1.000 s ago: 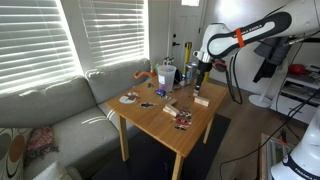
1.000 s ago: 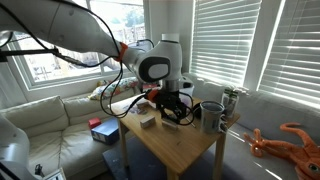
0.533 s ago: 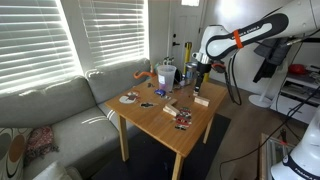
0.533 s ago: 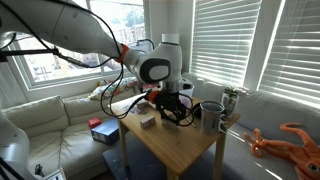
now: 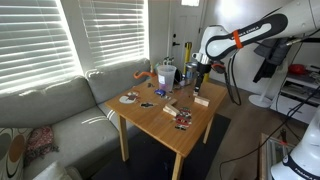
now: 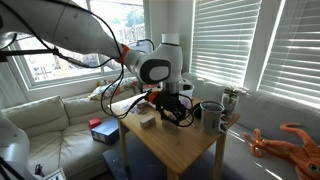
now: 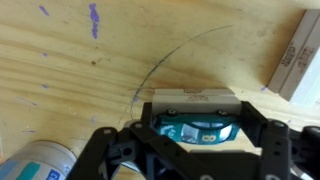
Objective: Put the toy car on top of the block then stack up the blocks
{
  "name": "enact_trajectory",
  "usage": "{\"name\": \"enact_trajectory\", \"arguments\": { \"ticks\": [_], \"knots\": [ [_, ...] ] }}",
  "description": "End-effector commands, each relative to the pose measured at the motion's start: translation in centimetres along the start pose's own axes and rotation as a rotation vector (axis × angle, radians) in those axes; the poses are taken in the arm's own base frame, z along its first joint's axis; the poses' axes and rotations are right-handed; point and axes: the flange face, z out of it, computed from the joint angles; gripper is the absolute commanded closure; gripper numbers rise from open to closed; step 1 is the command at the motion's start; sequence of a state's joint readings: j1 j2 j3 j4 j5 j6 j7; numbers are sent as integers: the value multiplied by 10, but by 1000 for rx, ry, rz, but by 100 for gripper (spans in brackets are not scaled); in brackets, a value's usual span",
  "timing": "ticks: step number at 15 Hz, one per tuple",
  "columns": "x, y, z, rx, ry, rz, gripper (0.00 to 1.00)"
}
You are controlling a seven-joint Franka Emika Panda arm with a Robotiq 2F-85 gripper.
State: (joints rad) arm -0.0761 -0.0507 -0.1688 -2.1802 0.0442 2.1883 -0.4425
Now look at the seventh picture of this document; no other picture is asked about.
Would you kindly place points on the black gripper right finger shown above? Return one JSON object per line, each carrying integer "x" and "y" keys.
{"x": 286, "y": 150}

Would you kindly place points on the short printed wooden block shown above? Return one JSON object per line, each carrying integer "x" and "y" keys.
{"x": 196, "y": 103}

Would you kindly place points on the white cylindrical container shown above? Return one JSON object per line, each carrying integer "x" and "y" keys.
{"x": 36, "y": 160}

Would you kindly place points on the long printed wooden block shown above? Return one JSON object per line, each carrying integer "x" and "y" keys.
{"x": 293, "y": 60}

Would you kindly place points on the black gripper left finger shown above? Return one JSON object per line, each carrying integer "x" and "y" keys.
{"x": 110, "y": 156}

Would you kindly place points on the light wooden table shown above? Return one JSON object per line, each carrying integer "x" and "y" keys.
{"x": 83, "y": 83}

